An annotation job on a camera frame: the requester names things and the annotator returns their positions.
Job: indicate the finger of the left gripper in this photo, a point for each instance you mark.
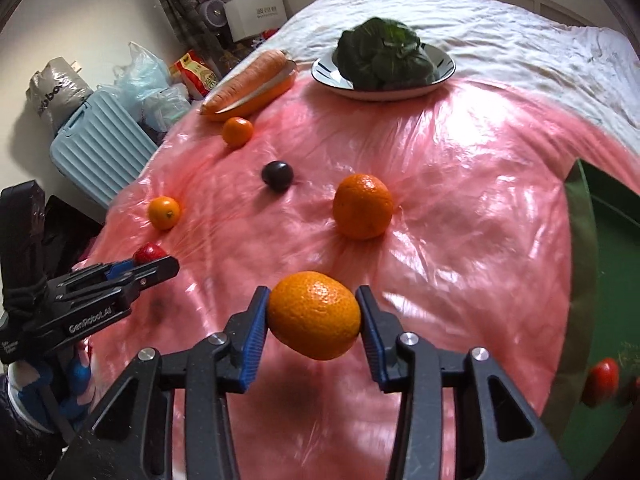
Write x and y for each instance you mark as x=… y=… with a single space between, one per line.
x=105 y=271
x=70 y=292

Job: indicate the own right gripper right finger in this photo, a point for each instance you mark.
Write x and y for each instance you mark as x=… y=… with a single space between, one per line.
x=498 y=434

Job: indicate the white round plate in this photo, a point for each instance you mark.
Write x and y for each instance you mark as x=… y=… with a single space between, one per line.
x=325 y=72

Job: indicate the green leafy vegetable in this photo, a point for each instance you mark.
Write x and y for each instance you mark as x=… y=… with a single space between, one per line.
x=382 y=54

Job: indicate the green rectangular tray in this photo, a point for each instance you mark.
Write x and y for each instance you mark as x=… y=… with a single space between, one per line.
x=601 y=442

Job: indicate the lower small fan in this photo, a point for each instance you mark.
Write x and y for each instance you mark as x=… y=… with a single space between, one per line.
x=213 y=14

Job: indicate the large orange mandarin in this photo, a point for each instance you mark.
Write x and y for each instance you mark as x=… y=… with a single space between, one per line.
x=362 y=207

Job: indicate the white floral bed quilt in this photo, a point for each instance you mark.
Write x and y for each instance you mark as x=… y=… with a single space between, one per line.
x=592 y=70

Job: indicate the plaid hanging scarf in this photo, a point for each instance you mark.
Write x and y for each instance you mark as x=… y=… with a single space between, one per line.
x=192 y=33

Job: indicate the white paper bag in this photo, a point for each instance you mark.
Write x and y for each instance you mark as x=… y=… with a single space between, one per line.
x=250 y=18

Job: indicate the yellow red snack package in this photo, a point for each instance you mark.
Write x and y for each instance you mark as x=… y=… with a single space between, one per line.
x=194 y=73

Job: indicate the light blue suitcase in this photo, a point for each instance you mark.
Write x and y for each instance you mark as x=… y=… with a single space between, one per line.
x=101 y=149

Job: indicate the red plum fruit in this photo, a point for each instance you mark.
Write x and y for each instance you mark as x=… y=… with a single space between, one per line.
x=601 y=383

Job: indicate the large orange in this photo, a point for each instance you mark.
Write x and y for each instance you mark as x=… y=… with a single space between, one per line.
x=314 y=315

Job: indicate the small orange near carrot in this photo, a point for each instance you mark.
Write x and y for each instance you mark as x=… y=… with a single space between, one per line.
x=236 y=132

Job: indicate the red apple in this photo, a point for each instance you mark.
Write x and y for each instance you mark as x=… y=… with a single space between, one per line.
x=630 y=393

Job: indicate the orange carrot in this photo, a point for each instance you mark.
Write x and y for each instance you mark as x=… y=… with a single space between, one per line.
x=265 y=67

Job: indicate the blue plastic bag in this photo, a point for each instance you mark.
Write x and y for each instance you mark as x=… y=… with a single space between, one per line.
x=147 y=91

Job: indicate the dark purple plum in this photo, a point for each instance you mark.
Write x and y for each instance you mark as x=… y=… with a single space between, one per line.
x=278 y=176

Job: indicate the grey printed sack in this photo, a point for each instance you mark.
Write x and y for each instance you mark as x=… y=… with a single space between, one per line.
x=56 y=92

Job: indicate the small orange at left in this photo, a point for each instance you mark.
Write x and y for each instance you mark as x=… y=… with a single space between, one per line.
x=163 y=213

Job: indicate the small red tomato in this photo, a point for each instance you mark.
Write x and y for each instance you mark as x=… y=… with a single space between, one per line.
x=147 y=253

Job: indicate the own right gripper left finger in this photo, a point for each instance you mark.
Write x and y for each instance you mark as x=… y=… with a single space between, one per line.
x=129 y=433

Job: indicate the pink plastic sheet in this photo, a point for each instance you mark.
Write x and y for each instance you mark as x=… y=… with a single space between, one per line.
x=478 y=252

